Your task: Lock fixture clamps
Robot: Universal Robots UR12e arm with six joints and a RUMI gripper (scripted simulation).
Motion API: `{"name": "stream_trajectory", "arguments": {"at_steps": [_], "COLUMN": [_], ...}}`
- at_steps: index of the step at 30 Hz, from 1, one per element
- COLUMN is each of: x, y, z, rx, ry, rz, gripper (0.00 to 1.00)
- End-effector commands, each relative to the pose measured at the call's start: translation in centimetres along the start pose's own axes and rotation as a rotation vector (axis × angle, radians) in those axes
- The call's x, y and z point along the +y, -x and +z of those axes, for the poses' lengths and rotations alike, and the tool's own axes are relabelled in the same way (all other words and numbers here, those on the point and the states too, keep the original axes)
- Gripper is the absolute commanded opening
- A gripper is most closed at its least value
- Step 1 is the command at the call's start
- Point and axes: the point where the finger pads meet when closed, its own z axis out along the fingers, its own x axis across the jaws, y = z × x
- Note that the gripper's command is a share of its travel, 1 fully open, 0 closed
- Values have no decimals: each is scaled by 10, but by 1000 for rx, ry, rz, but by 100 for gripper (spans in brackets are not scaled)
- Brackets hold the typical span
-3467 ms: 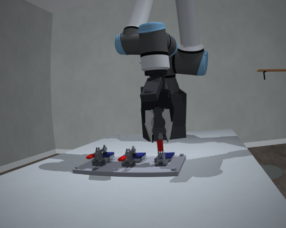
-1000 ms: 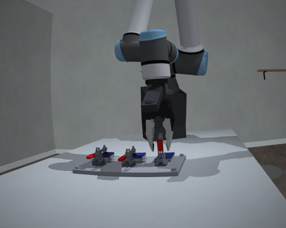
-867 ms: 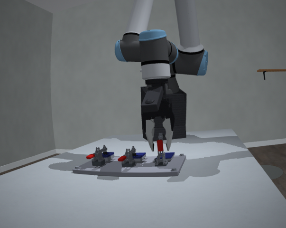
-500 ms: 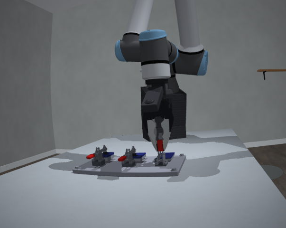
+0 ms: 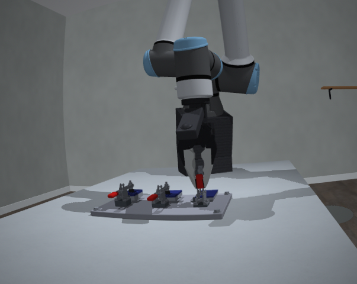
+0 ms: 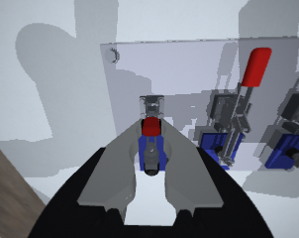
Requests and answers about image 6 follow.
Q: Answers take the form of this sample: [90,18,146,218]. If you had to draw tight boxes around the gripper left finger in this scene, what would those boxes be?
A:
[28,118,145,238]

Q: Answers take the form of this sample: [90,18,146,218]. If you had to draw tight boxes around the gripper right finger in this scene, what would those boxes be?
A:
[159,118,274,238]

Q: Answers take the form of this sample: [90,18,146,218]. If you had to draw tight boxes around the grey fixture plate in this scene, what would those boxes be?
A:
[100,38,299,171]

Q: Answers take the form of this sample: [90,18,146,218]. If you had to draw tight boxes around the grey toggle clamp with red handle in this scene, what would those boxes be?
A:
[281,93,299,169]
[140,95,164,177]
[210,48,272,168]

